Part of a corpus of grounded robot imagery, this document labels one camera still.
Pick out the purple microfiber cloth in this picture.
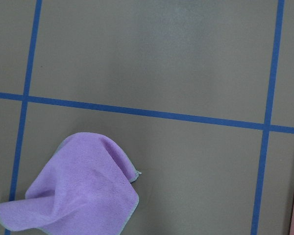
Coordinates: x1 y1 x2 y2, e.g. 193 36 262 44
0 132 140 235

